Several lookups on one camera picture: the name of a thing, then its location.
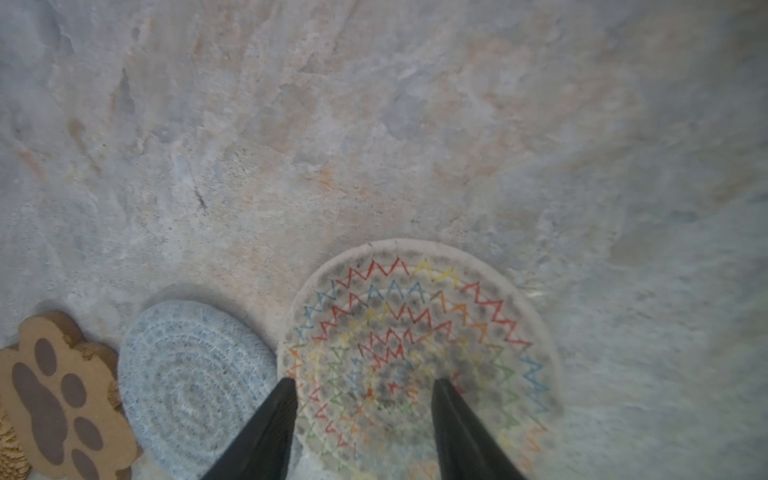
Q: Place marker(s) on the rattan woven round coaster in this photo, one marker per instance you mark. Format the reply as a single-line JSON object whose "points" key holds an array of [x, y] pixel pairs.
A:
{"points": [[14, 464]]}

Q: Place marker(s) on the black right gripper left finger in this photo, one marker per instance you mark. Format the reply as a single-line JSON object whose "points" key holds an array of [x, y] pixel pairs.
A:
{"points": [[262, 449]]}

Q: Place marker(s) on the cork paw print coaster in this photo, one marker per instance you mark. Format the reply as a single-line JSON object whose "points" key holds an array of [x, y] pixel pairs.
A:
{"points": [[62, 396]]}

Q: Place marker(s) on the blue woven round coaster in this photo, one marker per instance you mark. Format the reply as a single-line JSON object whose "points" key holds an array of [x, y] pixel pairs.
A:
{"points": [[190, 377]]}

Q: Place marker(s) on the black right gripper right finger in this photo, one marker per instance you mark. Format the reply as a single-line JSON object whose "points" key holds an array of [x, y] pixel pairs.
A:
{"points": [[465, 449]]}

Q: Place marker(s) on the multicolour woven round coaster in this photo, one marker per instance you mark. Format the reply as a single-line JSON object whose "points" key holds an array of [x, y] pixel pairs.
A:
{"points": [[371, 331]]}

